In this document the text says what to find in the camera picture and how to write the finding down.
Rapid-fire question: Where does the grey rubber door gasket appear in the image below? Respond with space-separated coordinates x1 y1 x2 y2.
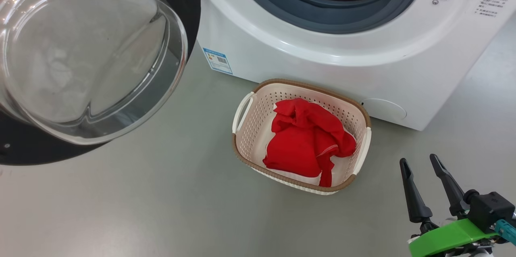
228 0 427 35

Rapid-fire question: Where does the round white filter cover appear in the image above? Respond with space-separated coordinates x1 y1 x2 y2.
361 98 408 120

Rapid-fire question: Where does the blue energy label sticker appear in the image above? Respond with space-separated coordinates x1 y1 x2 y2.
202 47 233 75

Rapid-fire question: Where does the red garment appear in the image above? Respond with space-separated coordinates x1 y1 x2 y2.
263 98 357 188

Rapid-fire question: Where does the dark round washing machine door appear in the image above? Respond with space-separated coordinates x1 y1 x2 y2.
0 0 202 166

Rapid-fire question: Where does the white washing machine body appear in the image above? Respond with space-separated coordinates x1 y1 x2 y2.
196 0 516 131

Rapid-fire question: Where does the cream perforated laundry basket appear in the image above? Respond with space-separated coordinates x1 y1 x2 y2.
232 79 372 196

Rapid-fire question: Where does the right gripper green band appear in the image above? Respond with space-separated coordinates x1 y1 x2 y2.
399 153 504 257

